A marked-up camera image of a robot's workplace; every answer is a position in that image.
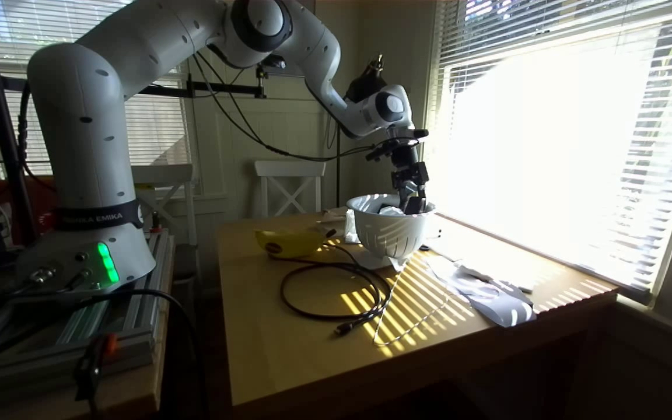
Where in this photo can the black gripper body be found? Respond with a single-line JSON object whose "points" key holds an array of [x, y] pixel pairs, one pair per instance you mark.
{"points": [[408, 160]]}

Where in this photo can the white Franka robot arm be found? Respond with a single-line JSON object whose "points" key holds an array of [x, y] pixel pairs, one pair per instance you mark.
{"points": [[86, 130]]}

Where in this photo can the white colander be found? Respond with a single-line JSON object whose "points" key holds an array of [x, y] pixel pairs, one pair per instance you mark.
{"points": [[382, 231]]}

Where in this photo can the white wooden chair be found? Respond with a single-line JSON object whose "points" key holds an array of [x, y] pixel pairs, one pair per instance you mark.
{"points": [[166, 188], [290, 183]]}

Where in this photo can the yellow banana plush toy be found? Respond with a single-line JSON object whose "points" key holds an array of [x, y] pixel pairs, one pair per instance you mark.
{"points": [[291, 241]]}

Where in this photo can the white crumpled cloth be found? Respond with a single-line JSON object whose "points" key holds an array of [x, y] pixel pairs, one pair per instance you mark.
{"points": [[491, 297]]}

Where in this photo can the white window blinds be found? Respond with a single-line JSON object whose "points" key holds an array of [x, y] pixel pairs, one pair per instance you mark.
{"points": [[40, 24], [583, 116]]}

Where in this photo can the black horizontal boom bar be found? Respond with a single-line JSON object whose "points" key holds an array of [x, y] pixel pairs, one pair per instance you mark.
{"points": [[197, 87]]}

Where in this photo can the aluminium robot mounting platform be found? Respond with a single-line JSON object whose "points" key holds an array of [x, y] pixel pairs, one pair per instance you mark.
{"points": [[47, 335]]}

